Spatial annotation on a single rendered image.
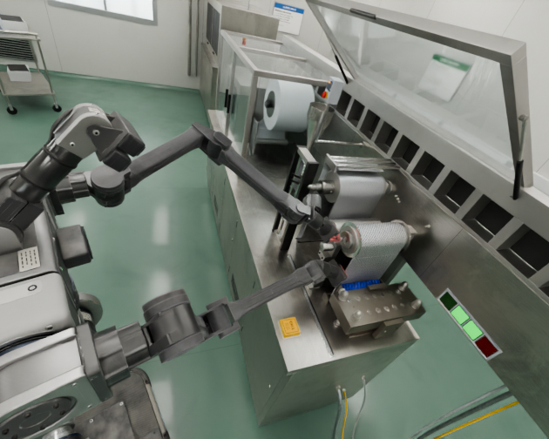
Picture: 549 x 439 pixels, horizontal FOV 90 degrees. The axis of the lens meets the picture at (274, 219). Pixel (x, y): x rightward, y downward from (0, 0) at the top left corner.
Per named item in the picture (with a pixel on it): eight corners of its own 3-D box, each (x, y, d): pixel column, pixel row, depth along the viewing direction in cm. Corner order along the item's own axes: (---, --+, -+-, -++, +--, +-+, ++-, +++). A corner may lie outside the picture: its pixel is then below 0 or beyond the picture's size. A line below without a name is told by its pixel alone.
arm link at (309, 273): (221, 339, 80) (206, 304, 84) (219, 341, 85) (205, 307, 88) (329, 279, 100) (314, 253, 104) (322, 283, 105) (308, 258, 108)
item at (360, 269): (336, 285, 123) (352, 258, 111) (378, 279, 131) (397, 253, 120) (336, 286, 123) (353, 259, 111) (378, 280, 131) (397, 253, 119)
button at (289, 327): (278, 322, 116) (280, 319, 115) (294, 319, 119) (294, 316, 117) (283, 338, 111) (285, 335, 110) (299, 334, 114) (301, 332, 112)
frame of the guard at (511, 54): (293, 3, 130) (304, -11, 127) (348, 86, 166) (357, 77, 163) (496, 76, 51) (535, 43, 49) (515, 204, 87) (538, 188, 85)
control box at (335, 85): (319, 97, 130) (326, 75, 124) (331, 99, 132) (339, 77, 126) (323, 103, 125) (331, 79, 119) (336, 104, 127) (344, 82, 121)
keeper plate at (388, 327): (371, 334, 120) (383, 321, 113) (389, 330, 124) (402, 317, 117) (375, 340, 119) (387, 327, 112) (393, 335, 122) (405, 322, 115)
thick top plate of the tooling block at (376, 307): (328, 300, 122) (333, 292, 118) (398, 288, 136) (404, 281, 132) (345, 334, 111) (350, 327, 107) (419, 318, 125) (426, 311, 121)
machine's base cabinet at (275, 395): (205, 183, 333) (209, 113, 279) (255, 184, 356) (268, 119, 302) (254, 431, 160) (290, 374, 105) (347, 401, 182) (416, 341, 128)
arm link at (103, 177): (196, 133, 106) (201, 113, 98) (222, 157, 106) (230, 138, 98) (87, 194, 78) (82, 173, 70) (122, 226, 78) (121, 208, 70)
